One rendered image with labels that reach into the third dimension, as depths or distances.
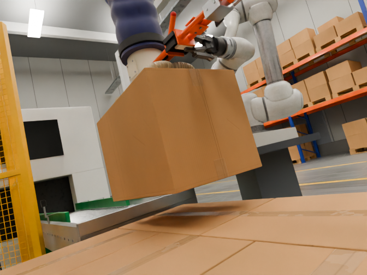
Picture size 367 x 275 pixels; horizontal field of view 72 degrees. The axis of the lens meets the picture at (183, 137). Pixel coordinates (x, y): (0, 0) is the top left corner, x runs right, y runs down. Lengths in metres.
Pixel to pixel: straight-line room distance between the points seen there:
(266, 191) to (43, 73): 10.48
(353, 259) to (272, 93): 1.20
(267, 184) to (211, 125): 0.70
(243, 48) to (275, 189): 0.78
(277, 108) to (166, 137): 0.93
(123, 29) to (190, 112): 0.54
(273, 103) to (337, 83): 6.77
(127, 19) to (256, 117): 0.88
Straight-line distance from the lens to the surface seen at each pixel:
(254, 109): 1.56
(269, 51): 1.64
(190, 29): 0.94
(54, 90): 11.10
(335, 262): 0.48
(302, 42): 8.86
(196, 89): 0.90
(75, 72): 11.60
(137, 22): 1.20
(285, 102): 1.57
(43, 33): 9.69
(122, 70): 5.08
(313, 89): 8.57
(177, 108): 0.82
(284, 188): 1.55
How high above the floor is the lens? 0.73
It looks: 7 degrees up
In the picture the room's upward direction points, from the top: 14 degrees counter-clockwise
